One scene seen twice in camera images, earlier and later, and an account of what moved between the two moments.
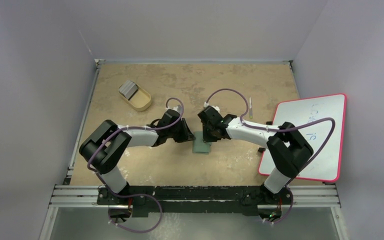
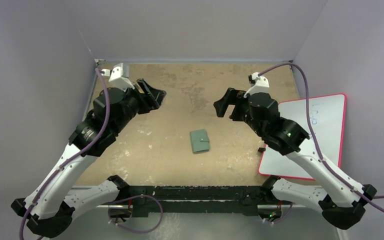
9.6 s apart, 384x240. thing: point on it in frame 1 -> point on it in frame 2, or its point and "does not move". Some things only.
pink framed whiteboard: (301, 111) does not move
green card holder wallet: (199, 146) does not move
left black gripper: (186, 135) -> (155, 96)
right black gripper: (208, 131) -> (235, 106)
